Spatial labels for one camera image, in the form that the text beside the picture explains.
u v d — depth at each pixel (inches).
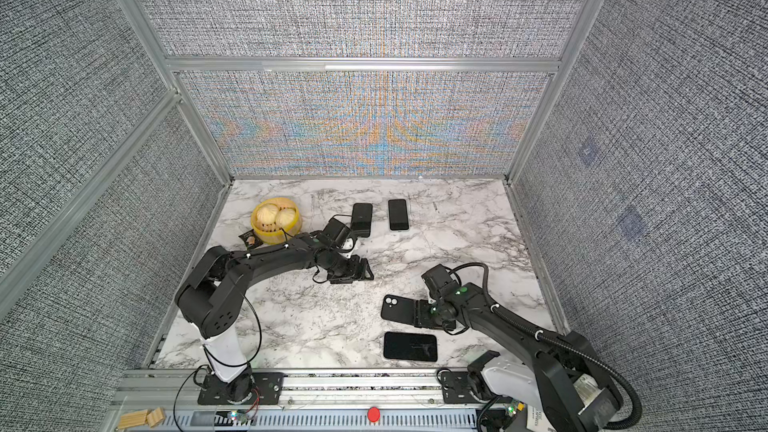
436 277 27.2
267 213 40.0
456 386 29.0
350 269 31.6
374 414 26.7
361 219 42.0
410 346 34.5
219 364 18.9
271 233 39.7
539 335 17.8
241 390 25.7
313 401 28.8
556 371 15.9
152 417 27.1
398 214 43.1
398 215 42.9
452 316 23.8
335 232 29.5
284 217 39.5
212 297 18.9
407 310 35.2
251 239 39.4
